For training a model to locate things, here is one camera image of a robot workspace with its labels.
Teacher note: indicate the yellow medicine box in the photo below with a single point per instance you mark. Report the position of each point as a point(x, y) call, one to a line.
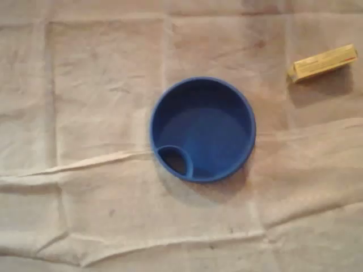
point(323, 63)

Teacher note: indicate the blue plastic bowl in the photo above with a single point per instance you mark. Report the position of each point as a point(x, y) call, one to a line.
point(210, 127)

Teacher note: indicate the white creased cloth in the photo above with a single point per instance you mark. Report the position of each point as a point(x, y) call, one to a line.
point(85, 113)

